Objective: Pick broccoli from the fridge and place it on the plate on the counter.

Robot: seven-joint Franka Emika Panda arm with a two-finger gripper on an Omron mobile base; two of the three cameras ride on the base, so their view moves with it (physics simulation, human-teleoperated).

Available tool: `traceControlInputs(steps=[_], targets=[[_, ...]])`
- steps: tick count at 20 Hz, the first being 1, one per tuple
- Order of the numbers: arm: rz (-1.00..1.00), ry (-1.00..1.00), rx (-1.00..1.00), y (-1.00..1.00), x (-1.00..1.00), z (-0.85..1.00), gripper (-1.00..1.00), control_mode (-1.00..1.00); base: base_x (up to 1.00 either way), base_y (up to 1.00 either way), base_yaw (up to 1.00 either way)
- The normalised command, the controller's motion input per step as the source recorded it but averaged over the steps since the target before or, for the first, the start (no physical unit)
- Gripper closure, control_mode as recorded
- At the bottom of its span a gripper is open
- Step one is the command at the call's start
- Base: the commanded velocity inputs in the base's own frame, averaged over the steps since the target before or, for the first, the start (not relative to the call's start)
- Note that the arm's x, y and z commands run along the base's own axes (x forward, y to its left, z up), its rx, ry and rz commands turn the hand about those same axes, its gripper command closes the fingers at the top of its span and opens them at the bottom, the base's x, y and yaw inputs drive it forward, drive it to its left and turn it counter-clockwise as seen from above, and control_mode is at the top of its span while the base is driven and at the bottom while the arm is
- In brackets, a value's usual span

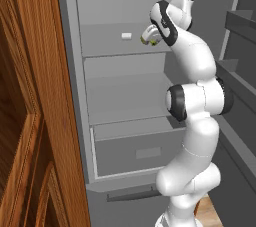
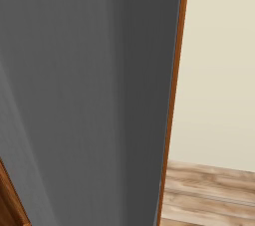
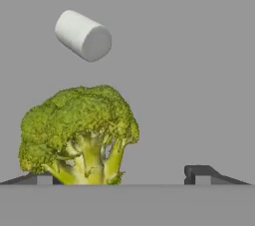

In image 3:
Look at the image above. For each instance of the white cylinder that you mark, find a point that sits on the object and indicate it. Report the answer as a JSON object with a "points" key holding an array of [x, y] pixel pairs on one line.
{"points": [[83, 35]]}

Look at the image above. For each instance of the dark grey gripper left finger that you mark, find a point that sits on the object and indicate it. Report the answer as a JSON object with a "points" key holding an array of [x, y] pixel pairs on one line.
{"points": [[33, 179]]}

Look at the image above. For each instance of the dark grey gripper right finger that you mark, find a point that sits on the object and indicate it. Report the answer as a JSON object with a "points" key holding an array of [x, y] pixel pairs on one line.
{"points": [[199, 172]]}

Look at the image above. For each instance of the green broccoli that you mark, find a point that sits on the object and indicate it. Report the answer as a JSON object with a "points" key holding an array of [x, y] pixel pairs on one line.
{"points": [[79, 120]]}

